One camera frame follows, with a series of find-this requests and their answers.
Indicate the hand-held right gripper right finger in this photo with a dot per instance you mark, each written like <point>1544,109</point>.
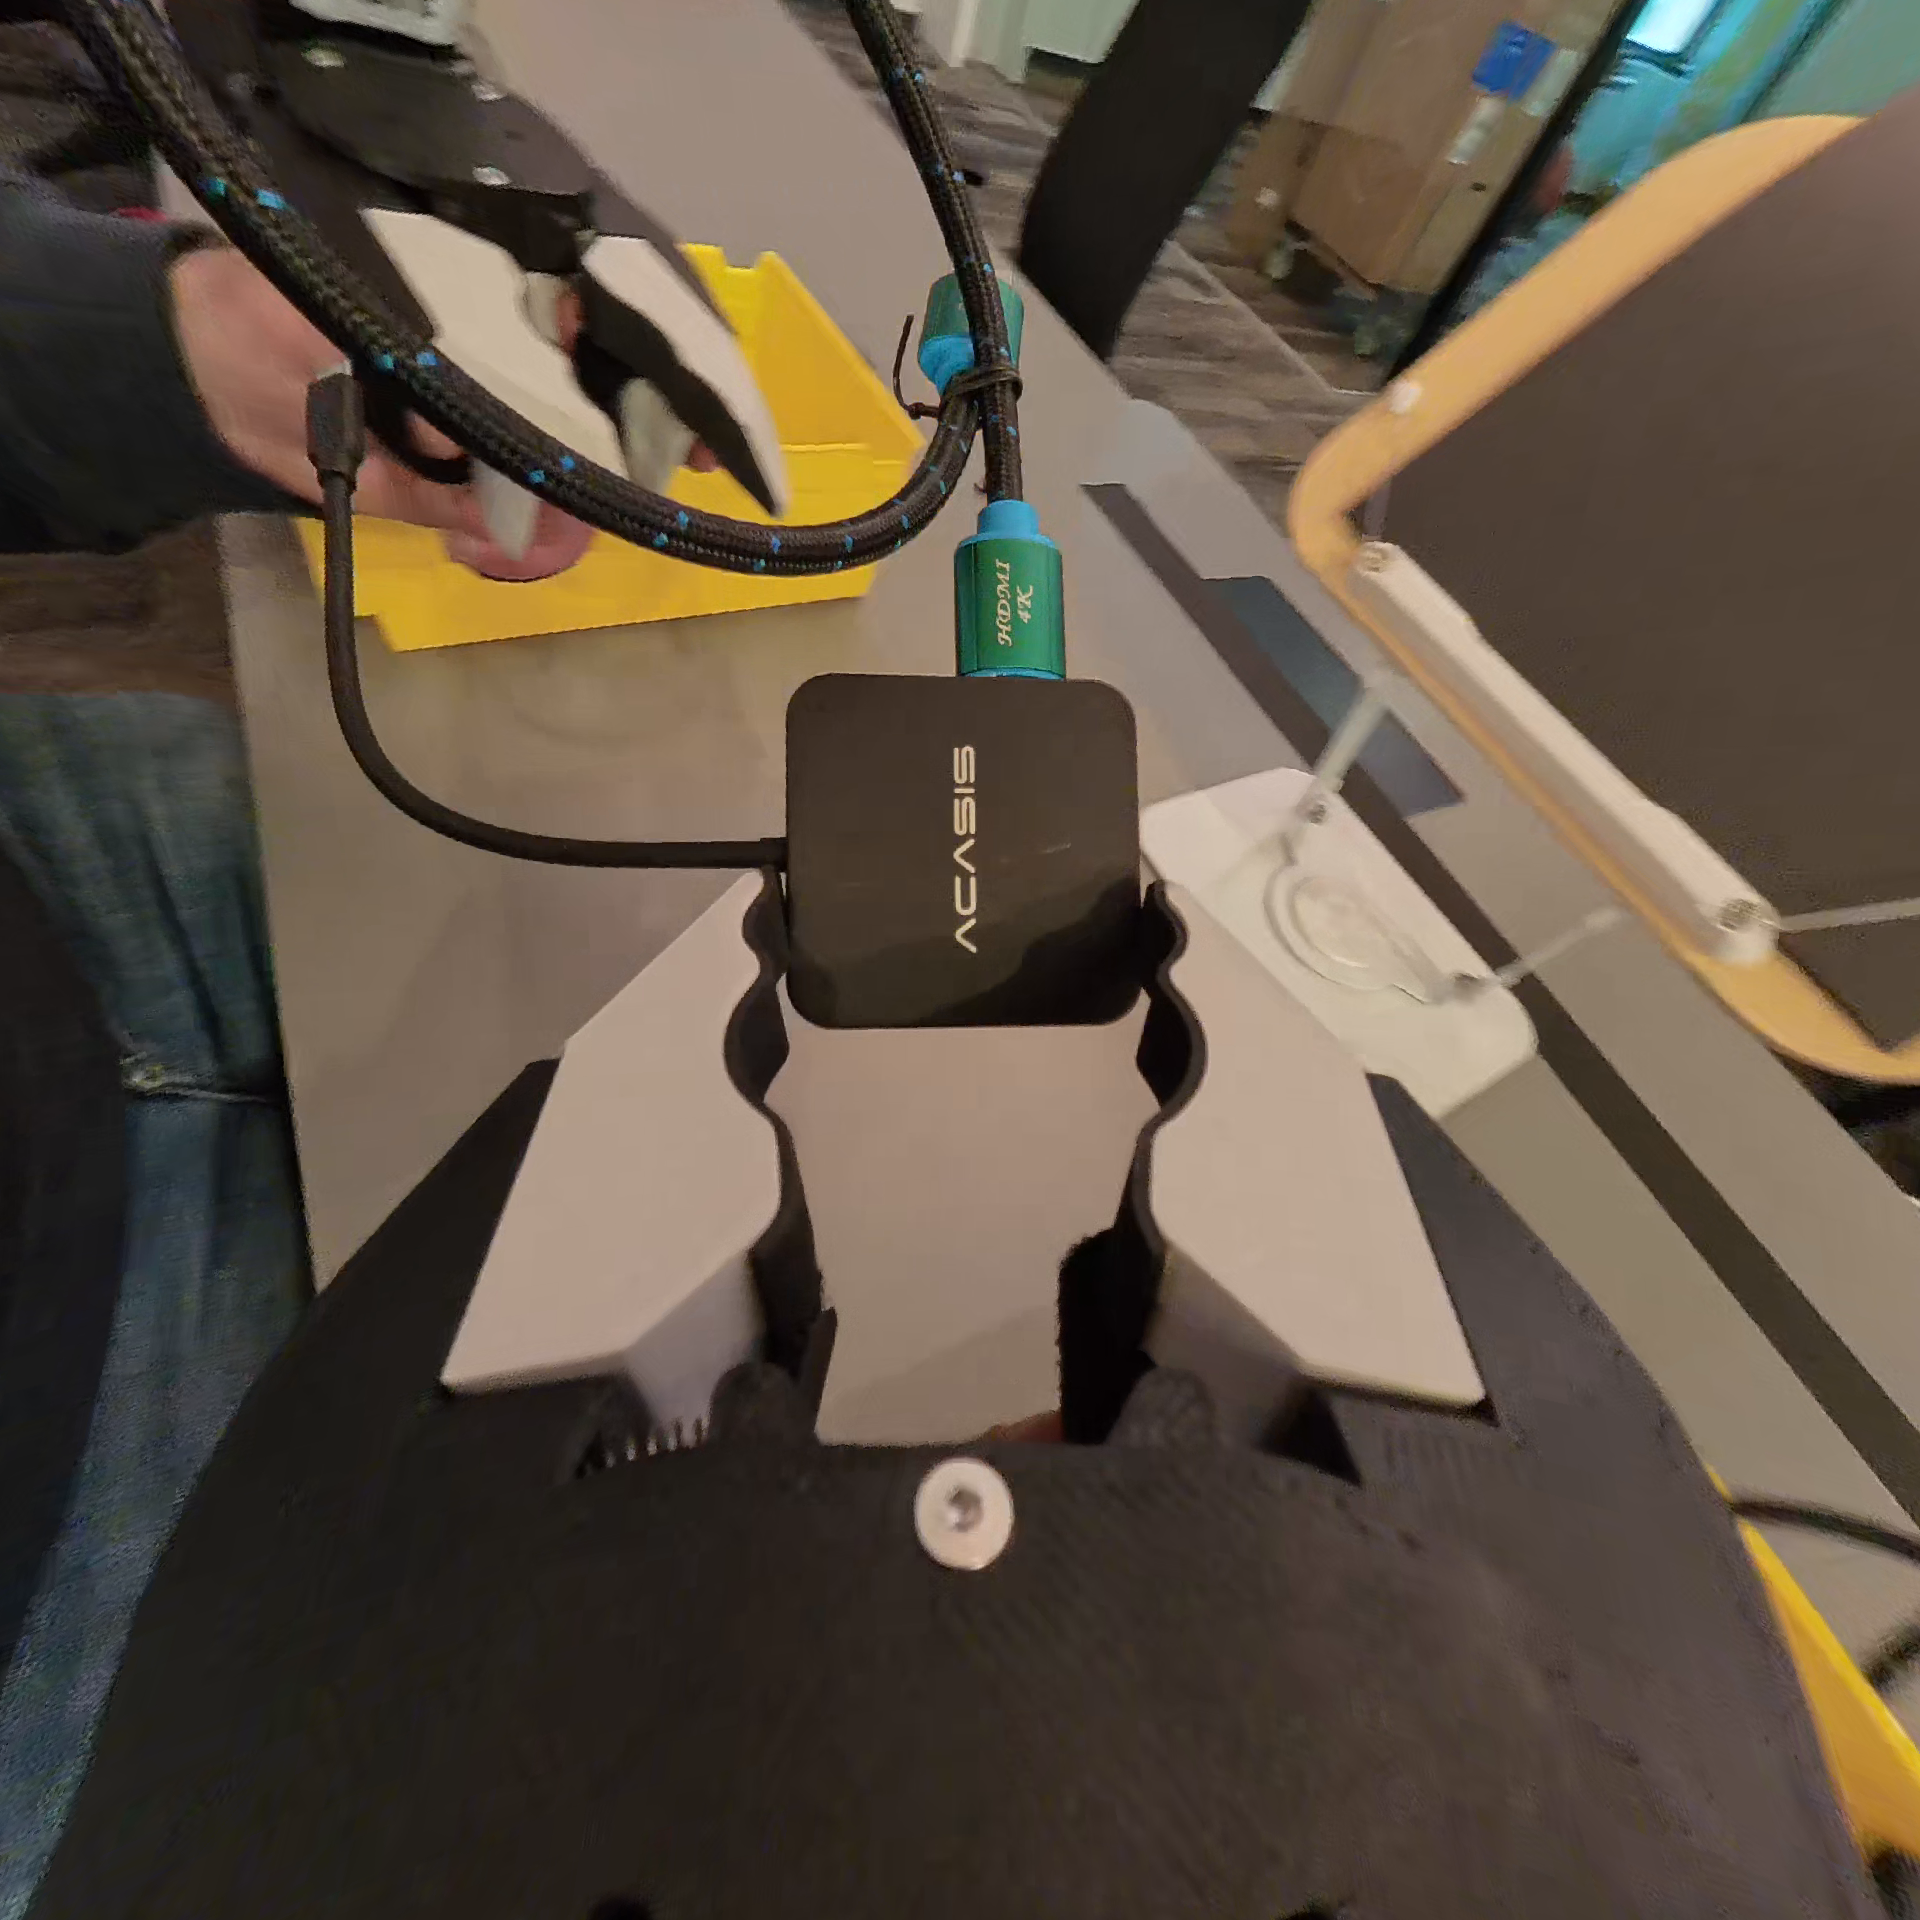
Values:
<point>1304,1199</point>

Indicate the black chair backrest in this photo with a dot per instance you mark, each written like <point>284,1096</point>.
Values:
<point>1153,135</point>

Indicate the person's left forearm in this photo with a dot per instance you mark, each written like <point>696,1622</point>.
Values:
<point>91,376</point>

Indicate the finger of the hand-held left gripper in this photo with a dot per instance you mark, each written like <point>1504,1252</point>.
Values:
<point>481,325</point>
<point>685,325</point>

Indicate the white stand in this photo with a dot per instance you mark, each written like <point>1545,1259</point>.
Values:
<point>1200,842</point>

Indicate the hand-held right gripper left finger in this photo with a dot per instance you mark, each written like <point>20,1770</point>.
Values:
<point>598,1199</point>

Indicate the person's left hand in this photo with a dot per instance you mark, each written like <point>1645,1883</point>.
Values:
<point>257,376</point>

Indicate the person's blue jeans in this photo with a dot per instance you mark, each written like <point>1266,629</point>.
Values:
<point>152,1048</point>

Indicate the cardboard box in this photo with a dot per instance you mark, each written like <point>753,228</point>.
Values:
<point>1397,135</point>

